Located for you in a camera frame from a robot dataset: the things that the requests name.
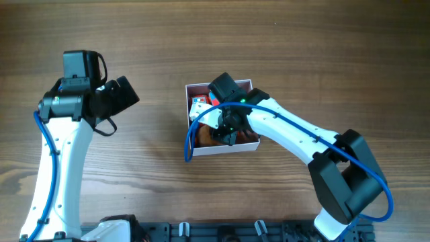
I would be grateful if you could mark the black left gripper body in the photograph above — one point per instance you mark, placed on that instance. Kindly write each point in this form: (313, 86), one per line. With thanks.
(114, 98)

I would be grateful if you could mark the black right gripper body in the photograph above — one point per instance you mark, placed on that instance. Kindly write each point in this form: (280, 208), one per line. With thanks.
(224, 134)

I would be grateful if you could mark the brown plush toy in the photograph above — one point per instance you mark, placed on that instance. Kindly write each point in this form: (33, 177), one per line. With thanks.
(205, 139)

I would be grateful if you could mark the white cardboard box pink inside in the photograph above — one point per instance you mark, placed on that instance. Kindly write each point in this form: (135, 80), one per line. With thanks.
(242, 144)

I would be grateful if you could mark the colourful puzzle cube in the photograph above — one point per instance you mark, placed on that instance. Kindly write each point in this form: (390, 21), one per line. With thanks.
(214, 101)

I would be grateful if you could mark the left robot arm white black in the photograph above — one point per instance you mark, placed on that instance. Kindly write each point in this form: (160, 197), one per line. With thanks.
(67, 117)

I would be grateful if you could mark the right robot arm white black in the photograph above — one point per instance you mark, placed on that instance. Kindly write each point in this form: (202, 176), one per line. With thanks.
(344, 172)

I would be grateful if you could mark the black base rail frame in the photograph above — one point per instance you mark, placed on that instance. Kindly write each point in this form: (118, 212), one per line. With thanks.
(286, 231)

